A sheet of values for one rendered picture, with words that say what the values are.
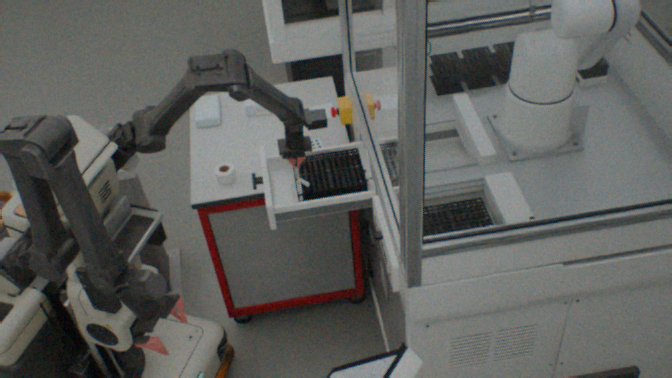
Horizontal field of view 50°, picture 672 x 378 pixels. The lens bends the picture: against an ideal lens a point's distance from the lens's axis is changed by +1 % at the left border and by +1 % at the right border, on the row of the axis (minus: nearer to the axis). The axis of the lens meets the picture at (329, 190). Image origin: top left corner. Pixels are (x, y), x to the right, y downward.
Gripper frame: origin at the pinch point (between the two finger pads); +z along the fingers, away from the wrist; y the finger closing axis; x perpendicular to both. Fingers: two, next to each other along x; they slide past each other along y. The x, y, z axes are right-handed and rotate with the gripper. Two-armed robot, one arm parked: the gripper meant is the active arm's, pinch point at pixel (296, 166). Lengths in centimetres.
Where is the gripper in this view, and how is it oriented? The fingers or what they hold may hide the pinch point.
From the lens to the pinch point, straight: 222.3
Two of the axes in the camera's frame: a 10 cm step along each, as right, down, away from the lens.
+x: 1.6, 6.9, -7.1
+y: -9.9, 1.2, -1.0
